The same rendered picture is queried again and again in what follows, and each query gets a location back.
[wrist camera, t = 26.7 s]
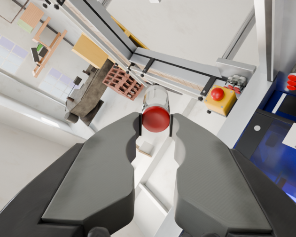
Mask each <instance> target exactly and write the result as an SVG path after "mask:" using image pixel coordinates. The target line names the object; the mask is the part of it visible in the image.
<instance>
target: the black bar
mask: <svg viewBox="0 0 296 237"><path fill-rule="evenodd" d="M272 3H273V0H264V6H265V44H266V69H267V81H270V82H274V81H275V80H276V78H277V75H276V77H275V78H274V80H273V81H271V71H272Z"/></svg>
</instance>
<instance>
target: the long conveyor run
mask: <svg viewBox="0 0 296 237"><path fill-rule="evenodd" d="M44 1H45V2H46V3H43V4H42V7H43V8H45V9H47V8H48V6H47V4H48V5H50V4H51V3H52V4H53V7H54V9H56V10H60V11H61V12H62V13H63V14H64V15H65V16H66V17H67V18H69V19H70V20H71V21H72V22H73V23H74V24H75V25H76V26H77V27H78V28H79V29H80V30H81V31H82V32H83V33H85V34H86V35H87V36H88V37H89V38H90V39H91V40H92V41H93V42H94V43H96V44H97V45H98V46H99V47H100V48H101V49H102V50H103V51H104V52H105V53H107V54H108V55H109V56H110V57H111V58H112V59H113V60H114V61H115V66H113V68H114V69H116V66H118V65H120V66H121V67H122V68H123V69H124V70H125V71H126V74H130V75H131V76H132V77H133V78H134V79H135V80H136V81H137V82H138V83H139V84H141V83H142V84H143V85H144V86H145V87H147V86H148V85H147V83H146V82H149V83H151V84H153V83H154V82H153V81H151V80H148V79H146V78H142V77H141V76H138V75H136V73H137V71H134V70H131V69H130V67H131V66H133V67H136V68H138V67H137V66H136V64H135V63H133V62H131V61H130V58H131V57H132V55H133V53H134V52H135V50H136V49H137V47H136V46H135V45H134V43H133V42H132V41H131V40H130V39H129V38H128V36H127V35H126V34H125V33H124V32H123V31H122V29H121V28H120V27H119V26H118V25H117V23H116V22H115V21H114V20H113V19H112V18H111V16H110V15H109V14H108V13H107V12H106V10H105V9H104V8H103V7H102V6H101V5H100V3H99V2H98V1H97V0H44ZM145 81H146V82H145Z"/></svg>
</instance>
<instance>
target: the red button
mask: <svg viewBox="0 0 296 237"><path fill-rule="evenodd" d="M210 95H211V97H212V99H213V100H214V101H219V100H221V99H223V98H224V96H225V93H224V91H223V89H222V88H219V87H217V88H214V89H213V90H212V91H211V93H210Z"/></svg>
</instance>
